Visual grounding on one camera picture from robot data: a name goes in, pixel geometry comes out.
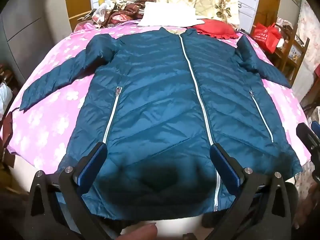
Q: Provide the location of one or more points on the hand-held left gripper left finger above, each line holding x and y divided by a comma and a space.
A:
92, 160

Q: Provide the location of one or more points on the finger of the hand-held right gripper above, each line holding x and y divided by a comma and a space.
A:
306, 133

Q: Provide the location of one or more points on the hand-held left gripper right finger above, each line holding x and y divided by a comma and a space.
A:
225, 160

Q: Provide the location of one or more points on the teal puffer jacket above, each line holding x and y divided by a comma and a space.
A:
160, 92

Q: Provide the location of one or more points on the person's left hand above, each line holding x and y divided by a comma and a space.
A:
140, 233

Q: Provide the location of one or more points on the pink floral bed sheet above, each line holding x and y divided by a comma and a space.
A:
50, 120

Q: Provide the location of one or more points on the wooden shelf rack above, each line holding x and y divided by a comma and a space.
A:
292, 52

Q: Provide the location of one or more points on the floral lace curtain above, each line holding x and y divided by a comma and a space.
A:
310, 42

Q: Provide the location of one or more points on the red shopping bag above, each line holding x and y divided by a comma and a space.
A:
266, 36

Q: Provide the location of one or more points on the white plastic bag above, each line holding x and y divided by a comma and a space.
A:
5, 96

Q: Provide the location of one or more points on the red ruffled pillow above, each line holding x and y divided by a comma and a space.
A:
215, 28

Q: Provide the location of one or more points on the clear plastic bag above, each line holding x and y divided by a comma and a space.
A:
102, 15

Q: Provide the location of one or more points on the brown floral blanket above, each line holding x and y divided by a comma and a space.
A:
130, 10

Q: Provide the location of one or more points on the white pillow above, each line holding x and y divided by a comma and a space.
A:
170, 15

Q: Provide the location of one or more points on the grey wardrobe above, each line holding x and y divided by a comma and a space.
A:
27, 17

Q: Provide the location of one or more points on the wooden door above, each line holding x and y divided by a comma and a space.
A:
77, 2

